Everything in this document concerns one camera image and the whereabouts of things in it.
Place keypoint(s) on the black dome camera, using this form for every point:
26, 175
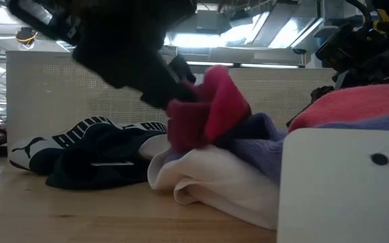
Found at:
299, 51

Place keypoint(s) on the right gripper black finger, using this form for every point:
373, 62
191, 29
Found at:
321, 92

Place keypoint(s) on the large white paper hang tag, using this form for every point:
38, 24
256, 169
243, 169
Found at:
343, 202

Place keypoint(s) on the cream white cloth garment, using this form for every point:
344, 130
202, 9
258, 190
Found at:
221, 185

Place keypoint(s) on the purple ribbed sock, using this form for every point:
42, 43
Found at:
255, 148

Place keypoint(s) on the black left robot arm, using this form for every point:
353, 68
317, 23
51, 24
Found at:
69, 20

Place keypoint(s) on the white perforated plastic bin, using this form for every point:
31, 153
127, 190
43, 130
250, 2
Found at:
46, 101
275, 94

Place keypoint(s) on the hot pink ribbed sock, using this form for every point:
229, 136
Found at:
356, 104

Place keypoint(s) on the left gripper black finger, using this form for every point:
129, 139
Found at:
171, 94
182, 71

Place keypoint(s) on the grey rectangular duct box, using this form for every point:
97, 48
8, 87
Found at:
211, 22

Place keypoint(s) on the silver slanted ceiling duct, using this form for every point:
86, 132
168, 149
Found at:
282, 27

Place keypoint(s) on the navy Puma underwear white waistband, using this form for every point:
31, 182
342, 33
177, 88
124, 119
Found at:
90, 162

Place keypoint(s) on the bright ceiling light panel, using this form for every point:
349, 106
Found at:
208, 40

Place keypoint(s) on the maroon and pink garment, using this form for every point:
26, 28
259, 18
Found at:
221, 108

